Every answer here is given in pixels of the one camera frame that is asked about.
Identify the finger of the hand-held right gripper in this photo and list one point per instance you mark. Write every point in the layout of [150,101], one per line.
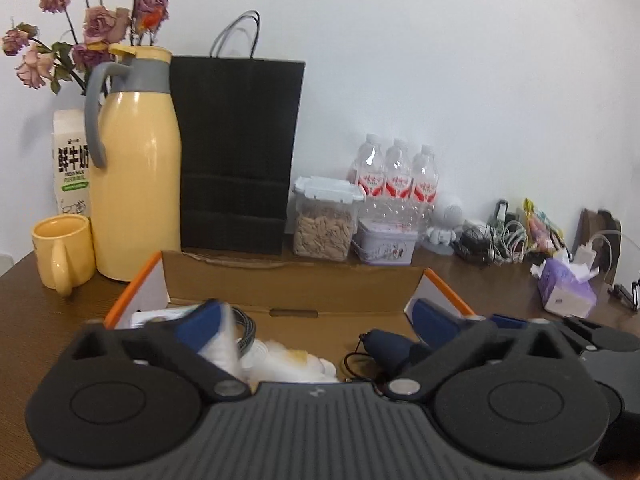
[510,321]
[600,337]

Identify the white printed tin box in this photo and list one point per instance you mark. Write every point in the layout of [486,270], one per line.
[385,245]

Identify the purple tissue pack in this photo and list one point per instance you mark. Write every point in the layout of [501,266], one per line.
[567,290]

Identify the brown wooden board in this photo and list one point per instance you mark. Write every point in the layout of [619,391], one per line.
[602,225]

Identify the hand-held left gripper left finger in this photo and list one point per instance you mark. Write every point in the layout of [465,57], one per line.
[205,320]

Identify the dark blue pouch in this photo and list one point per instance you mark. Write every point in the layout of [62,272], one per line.
[385,350]

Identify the white milk carton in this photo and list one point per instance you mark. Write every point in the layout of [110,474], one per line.
[70,165]

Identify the yellow mug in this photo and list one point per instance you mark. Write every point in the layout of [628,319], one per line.
[65,245]

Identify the clear water bottle red label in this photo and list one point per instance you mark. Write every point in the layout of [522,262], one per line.
[426,185]
[398,182]
[369,180]

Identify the clear seed container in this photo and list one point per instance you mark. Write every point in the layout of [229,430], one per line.
[325,225]

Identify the orange cardboard box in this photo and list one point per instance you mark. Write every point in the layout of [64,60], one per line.
[300,285]

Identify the colourful snack packet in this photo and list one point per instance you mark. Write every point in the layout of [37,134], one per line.
[542,225]

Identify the yellow white plush hamster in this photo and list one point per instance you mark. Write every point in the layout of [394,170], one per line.
[290,362]

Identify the white charger adapter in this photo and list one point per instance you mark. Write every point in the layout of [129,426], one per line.
[585,256]

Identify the white robot speaker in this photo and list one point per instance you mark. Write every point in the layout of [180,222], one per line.
[447,215]

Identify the dried pink rose bouquet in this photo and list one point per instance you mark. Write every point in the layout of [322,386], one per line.
[100,25]

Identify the yellow thermos jug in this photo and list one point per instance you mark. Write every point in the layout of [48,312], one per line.
[137,170]

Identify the black stand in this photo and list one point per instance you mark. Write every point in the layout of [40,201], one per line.
[627,292]

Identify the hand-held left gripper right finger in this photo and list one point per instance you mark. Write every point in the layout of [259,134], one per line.
[435,320]

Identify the black paper bag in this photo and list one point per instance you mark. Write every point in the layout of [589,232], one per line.
[235,150]

